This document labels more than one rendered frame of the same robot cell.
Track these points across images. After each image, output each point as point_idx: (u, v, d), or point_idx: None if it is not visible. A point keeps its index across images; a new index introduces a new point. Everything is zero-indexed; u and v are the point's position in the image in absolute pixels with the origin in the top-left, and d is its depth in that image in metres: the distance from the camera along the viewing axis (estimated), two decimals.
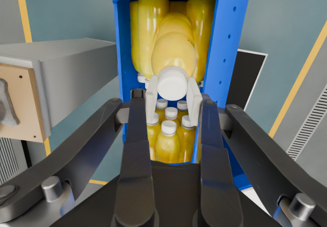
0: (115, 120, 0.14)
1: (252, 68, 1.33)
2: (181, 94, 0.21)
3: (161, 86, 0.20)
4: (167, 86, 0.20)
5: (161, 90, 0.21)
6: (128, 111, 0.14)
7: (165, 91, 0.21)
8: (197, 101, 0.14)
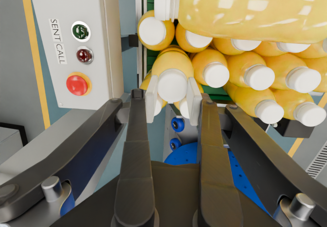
0: (115, 120, 0.14)
1: (262, 122, 1.36)
2: (181, 93, 0.21)
3: (161, 85, 0.20)
4: (167, 84, 0.20)
5: (161, 89, 0.21)
6: (128, 111, 0.14)
7: (165, 90, 0.21)
8: (197, 101, 0.14)
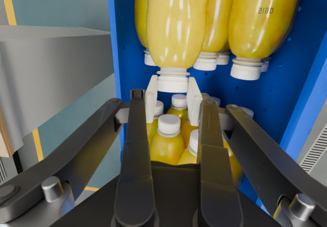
0: (114, 120, 0.14)
1: None
2: None
3: None
4: None
5: None
6: (127, 111, 0.14)
7: None
8: (197, 101, 0.14)
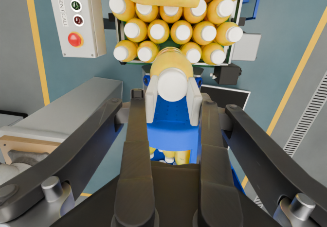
0: (115, 120, 0.14)
1: (238, 102, 1.55)
2: (135, 32, 0.46)
3: (126, 28, 0.45)
4: (128, 28, 0.45)
5: (126, 30, 0.46)
6: (128, 111, 0.14)
7: (128, 31, 0.46)
8: (197, 101, 0.14)
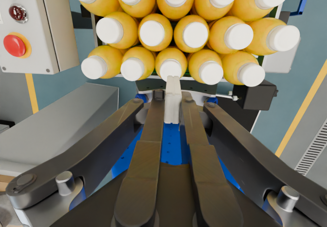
0: (136, 120, 0.14)
1: (249, 113, 1.36)
2: (115, 34, 0.27)
3: (99, 27, 0.27)
4: (102, 27, 0.27)
5: (99, 31, 0.27)
6: (149, 111, 0.14)
7: (102, 32, 0.27)
8: (176, 99, 0.15)
